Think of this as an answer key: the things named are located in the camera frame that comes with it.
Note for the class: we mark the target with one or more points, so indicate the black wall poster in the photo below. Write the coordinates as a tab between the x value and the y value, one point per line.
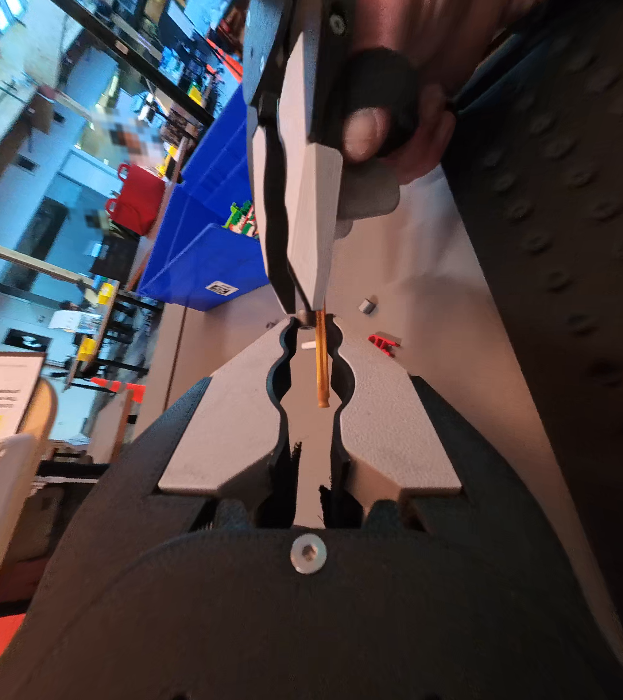
27	340

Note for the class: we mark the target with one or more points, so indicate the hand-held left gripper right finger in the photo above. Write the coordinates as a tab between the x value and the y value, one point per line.
393	432

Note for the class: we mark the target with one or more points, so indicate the yellow plastic rod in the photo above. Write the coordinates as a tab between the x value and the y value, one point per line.
322	366

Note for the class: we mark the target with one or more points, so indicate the blue plastic bin white tag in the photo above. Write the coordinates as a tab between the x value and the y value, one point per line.
207	262

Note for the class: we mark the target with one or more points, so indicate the red tote bag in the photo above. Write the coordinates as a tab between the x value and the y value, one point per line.
136	199

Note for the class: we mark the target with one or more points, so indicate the pile of colourful construction pieces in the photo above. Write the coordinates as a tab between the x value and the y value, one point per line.
241	220

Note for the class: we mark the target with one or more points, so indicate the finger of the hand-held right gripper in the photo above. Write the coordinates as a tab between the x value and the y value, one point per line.
311	219
270	208

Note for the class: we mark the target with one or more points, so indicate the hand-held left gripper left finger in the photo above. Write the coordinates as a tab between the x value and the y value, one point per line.
229	432

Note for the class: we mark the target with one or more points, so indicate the yellow storage bin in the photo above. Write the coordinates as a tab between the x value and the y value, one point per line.
105	293
87	349

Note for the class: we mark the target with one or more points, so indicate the pale wooden beam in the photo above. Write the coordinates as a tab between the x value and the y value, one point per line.
16	254

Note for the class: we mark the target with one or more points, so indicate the red fan connector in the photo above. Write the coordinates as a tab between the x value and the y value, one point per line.
383	345

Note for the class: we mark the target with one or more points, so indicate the orange traffic cone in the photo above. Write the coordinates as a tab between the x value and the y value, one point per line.
224	60
120	389

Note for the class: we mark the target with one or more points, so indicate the black metal beam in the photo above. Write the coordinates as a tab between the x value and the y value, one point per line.
142	65

